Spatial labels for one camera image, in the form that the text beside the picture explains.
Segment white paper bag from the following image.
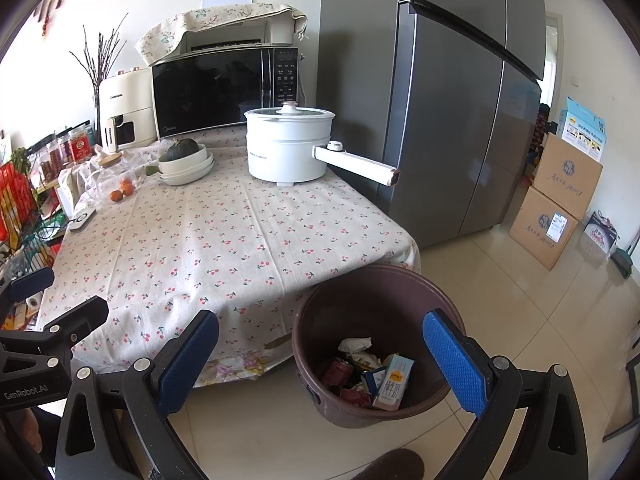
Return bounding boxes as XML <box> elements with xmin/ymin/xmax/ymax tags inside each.
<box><xmin>57</xmin><ymin>167</ymin><xmax>88</xmax><ymax>211</ymax></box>

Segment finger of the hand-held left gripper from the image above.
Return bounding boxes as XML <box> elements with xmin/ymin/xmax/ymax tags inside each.
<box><xmin>37</xmin><ymin>296</ymin><xmax>110</xmax><ymax>347</ymax></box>
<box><xmin>0</xmin><ymin>266</ymin><xmax>55</xmax><ymax>306</ymax></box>

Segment white flat device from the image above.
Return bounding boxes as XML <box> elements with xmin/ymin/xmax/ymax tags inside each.
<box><xmin>67</xmin><ymin>208</ymin><xmax>97</xmax><ymax>233</ymax></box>

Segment purple white bag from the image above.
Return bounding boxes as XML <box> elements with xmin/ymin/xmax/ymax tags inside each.
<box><xmin>582</xmin><ymin>211</ymin><xmax>618</xmax><ymax>256</ymax></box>

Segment grey refrigerator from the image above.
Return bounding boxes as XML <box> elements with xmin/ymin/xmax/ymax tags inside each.
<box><xmin>315</xmin><ymin>0</ymin><xmax>547</xmax><ymax>250</ymax></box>

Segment red snack packets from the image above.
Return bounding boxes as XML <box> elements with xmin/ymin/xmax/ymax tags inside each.
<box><xmin>0</xmin><ymin>162</ymin><xmax>38</xmax><ymax>243</ymax></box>

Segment light blue milk carton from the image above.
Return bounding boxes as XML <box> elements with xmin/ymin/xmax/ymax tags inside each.
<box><xmin>371</xmin><ymin>354</ymin><xmax>416</xmax><ymax>411</ymax></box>

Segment brown plastic bin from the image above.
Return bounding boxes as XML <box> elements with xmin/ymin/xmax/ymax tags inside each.
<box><xmin>291</xmin><ymin>262</ymin><xmax>468</xmax><ymax>430</ymax></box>

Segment black microwave oven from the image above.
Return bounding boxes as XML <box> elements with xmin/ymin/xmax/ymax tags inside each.
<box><xmin>151</xmin><ymin>46</ymin><xmax>301</xmax><ymax>142</ymax></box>

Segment blue white carton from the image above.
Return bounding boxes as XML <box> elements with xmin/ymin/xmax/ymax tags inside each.
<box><xmin>362</xmin><ymin>367</ymin><xmax>386</xmax><ymax>396</ymax></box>

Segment cream air fryer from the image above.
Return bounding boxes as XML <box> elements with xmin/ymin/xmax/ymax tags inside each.
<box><xmin>97</xmin><ymin>67</ymin><xmax>158</xmax><ymax>153</ymax></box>

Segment floral dust cover cloth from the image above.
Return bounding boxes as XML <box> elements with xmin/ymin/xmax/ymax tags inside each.
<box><xmin>135</xmin><ymin>2</ymin><xmax>308</xmax><ymax>67</ymax></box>

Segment black wire rack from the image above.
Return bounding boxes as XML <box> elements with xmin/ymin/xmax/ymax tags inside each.
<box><xmin>0</xmin><ymin>120</ymin><xmax>93</xmax><ymax>281</ymax></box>

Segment cardboard box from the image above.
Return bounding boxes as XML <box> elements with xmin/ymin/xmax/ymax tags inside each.
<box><xmin>509</xmin><ymin>187</ymin><xmax>581</xmax><ymax>272</ymax></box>
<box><xmin>531</xmin><ymin>132</ymin><xmax>604</xmax><ymax>221</ymax></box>

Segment glass jar with wooden lid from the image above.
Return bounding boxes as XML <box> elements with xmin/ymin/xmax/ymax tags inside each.
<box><xmin>87</xmin><ymin>152</ymin><xmax>126</xmax><ymax>201</ymax></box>

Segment dark green pumpkin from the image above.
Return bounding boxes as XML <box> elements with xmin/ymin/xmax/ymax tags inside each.
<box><xmin>165</xmin><ymin>138</ymin><xmax>201</xmax><ymax>162</ymax></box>

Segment blue white box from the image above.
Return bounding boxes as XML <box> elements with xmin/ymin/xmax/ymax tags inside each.
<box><xmin>557</xmin><ymin>96</ymin><xmax>608</xmax><ymax>163</ymax></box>

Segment white electric cooking pot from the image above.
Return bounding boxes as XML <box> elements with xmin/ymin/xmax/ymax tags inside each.
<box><xmin>244</xmin><ymin>101</ymin><xmax>401</xmax><ymax>188</ymax></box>

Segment broom with dustpan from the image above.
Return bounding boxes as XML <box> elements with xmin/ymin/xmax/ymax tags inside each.
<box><xmin>610</xmin><ymin>247</ymin><xmax>636</xmax><ymax>281</ymax></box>

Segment red drink can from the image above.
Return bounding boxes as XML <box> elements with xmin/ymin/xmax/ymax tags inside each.
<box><xmin>320</xmin><ymin>357</ymin><xmax>355</xmax><ymax>386</ymax></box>

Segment dark metal chair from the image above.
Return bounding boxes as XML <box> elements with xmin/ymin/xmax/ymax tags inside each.
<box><xmin>602</xmin><ymin>350</ymin><xmax>640</xmax><ymax>443</ymax></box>

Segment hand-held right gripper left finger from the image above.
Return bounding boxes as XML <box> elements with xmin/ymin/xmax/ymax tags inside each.
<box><xmin>54</xmin><ymin>309</ymin><xmax>220</xmax><ymax>480</ymax></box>

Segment brown slipper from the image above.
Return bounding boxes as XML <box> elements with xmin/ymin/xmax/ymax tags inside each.
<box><xmin>356</xmin><ymin>449</ymin><xmax>426</xmax><ymax>480</ymax></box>

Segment dry branches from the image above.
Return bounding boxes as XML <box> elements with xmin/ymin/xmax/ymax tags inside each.
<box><xmin>69</xmin><ymin>12</ymin><xmax>130</xmax><ymax>86</ymax></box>

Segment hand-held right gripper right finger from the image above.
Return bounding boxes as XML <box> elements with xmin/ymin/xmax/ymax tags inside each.
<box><xmin>422</xmin><ymin>309</ymin><xmax>588</xmax><ymax>480</ymax></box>

